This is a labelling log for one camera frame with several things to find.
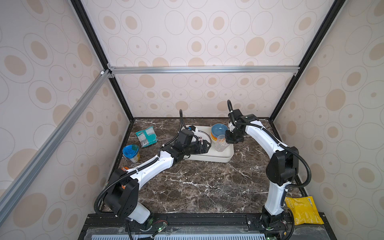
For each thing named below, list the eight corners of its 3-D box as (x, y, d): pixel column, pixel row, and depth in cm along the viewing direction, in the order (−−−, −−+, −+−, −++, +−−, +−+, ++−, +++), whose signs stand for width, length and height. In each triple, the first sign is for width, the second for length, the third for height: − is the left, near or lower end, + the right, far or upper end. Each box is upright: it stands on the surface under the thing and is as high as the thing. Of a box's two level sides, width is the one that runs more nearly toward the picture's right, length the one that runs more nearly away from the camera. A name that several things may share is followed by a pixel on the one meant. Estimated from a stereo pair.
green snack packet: (141, 148, 104) (140, 146, 102) (136, 135, 112) (135, 132, 110) (159, 140, 108) (158, 138, 106) (153, 128, 116) (152, 126, 114)
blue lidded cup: (126, 164, 96) (120, 155, 88) (130, 153, 102) (124, 144, 93) (140, 164, 96) (135, 155, 88) (143, 153, 102) (138, 144, 93)
